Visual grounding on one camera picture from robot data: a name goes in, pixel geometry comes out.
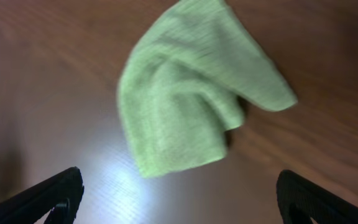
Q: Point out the light green cloth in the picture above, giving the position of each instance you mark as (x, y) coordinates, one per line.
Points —
(179, 89)

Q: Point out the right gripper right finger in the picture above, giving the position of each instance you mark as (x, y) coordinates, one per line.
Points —
(301, 201)

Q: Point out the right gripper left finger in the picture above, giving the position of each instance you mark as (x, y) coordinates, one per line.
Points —
(58, 197)

